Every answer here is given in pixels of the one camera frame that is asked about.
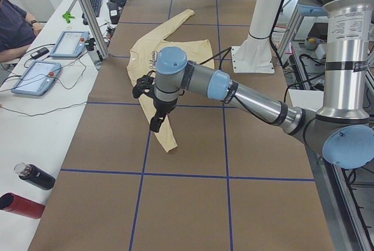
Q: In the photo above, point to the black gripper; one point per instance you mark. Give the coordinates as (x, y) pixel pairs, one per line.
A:
(163, 106)

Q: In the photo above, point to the cream long-sleeve printed shirt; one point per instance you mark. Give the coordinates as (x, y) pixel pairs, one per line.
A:
(143, 56)

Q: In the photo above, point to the brown paper table cover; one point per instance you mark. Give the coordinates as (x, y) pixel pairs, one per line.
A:
(232, 183)

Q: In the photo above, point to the clear bottle black cap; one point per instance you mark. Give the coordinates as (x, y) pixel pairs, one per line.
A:
(94, 53)

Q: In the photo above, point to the upper blue teach pendant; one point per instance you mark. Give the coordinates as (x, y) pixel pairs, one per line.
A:
(69, 45)

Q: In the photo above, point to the blue teach pendant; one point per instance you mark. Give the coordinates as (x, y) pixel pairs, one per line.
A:
(38, 78)
(69, 45)

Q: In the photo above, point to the lower blue teach pendant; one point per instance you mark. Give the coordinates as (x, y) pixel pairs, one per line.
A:
(38, 78)

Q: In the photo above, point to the black phone on table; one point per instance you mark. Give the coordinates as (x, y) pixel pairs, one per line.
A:
(40, 52)

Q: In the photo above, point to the black water bottle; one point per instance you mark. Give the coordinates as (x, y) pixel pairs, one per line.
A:
(34, 175)

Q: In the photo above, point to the black computer keyboard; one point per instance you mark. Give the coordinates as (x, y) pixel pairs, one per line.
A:
(96, 6)

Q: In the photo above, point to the green plastic clamp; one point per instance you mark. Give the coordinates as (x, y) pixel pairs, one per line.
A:
(67, 16)

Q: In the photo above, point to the seated person dark shirt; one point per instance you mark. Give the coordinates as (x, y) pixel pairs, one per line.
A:
(18, 31)

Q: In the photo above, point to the red water bottle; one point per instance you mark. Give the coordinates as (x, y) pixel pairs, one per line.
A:
(16, 204)

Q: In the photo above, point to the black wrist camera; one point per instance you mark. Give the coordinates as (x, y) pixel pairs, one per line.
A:
(144, 85)

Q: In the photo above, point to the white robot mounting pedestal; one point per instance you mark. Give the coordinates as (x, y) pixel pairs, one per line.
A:
(254, 55)

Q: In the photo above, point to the aluminium frame post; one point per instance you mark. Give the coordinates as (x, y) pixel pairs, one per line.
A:
(94, 28)

